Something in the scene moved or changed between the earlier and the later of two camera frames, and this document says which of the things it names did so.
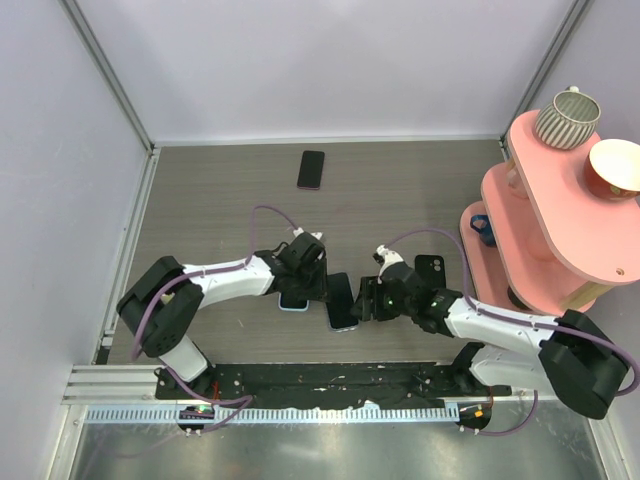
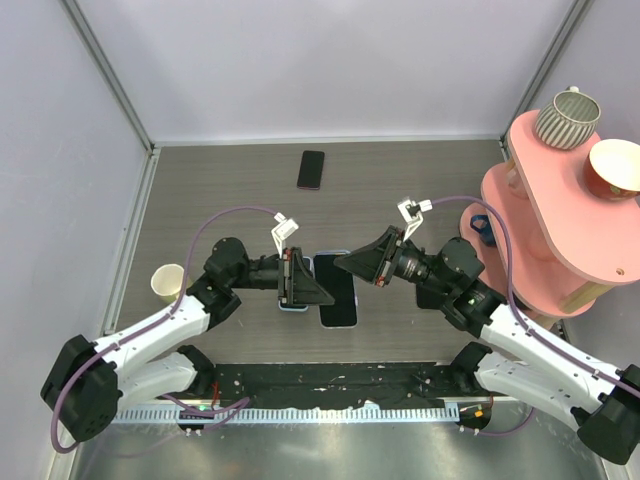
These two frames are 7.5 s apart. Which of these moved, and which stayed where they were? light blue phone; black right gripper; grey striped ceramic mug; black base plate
Moved: black right gripper
Stayed: black base plate; light blue phone; grey striped ceramic mug
